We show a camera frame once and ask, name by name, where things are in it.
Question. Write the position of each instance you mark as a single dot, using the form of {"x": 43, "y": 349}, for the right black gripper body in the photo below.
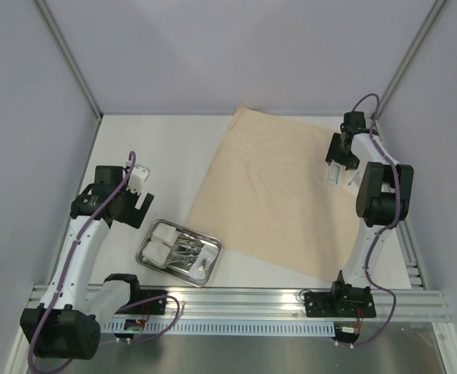
{"x": 337, "y": 150}

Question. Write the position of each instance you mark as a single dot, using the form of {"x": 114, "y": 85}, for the beige cloth drape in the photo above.
{"x": 266, "y": 195}

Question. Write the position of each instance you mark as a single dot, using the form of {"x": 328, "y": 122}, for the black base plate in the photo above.
{"x": 317, "y": 305}
{"x": 147, "y": 302}

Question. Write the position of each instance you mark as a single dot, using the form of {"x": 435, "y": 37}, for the long steel hemostat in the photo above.
{"x": 188, "y": 240}

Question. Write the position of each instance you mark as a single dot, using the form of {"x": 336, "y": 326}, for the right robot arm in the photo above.
{"x": 382, "y": 201}

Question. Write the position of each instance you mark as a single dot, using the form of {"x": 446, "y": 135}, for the aluminium mounting rail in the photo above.
{"x": 413, "y": 306}

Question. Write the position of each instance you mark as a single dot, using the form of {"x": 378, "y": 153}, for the left aluminium frame post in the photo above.
{"x": 62, "y": 45}

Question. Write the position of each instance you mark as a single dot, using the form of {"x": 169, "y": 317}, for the slotted grey cable duct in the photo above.
{"x": 226, "y": 327}

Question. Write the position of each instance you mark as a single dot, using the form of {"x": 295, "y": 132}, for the steel hemostat forceps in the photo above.
{"x": 187, "y": 248}
{"x": 182, "y": 258}

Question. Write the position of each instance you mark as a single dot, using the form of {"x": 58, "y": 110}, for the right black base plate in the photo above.
{"x": 317, "y": 305}

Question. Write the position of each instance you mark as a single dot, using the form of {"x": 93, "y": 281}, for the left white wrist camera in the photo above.
{"x": 137, "y": 179}

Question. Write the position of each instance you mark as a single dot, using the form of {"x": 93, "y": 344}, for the white gauze pad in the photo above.
{"x": 156, "y": 253}
{"x": 165, "y": 233}

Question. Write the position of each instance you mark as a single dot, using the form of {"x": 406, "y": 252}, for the aluminium frame post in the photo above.
{"x": 62, "y": 45}
{"x": 430, "y": 20}

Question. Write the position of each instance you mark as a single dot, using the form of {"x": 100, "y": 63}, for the right aluminium frame post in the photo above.
{"x": 430, "y": 20}

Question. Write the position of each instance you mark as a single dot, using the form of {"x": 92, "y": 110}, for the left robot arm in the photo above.
{"x": 66, "y": 322}

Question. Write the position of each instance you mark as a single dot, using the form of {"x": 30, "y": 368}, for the stainless steel tray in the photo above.
{"x": 178, "y": 272}

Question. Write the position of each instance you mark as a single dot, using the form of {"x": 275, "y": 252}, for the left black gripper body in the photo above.
{"x": 128, "y": 213}

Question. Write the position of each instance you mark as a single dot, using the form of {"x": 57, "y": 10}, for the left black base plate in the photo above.
{"x": 147, "y": 302}

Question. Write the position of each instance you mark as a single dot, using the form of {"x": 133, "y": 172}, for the green white suture packet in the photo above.
{"x": 334, "y": 175}

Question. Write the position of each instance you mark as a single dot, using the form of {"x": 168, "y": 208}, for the clear blister packet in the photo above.
{"x": 205, "y": 259}

